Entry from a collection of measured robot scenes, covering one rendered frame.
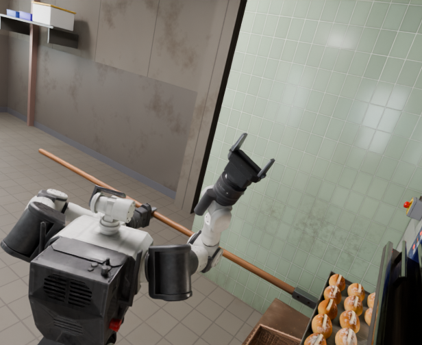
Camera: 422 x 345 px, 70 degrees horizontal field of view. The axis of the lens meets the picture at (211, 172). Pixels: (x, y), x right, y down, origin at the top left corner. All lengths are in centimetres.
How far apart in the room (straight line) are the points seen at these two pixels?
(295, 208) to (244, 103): 95
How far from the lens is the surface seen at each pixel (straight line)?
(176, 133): 434
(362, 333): 131
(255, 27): 262
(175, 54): 443
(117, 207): 89
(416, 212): 201
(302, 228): 253
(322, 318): 118
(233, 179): 87
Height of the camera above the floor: 192
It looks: 18 degrees down
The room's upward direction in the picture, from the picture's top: 14 degrees clockwise
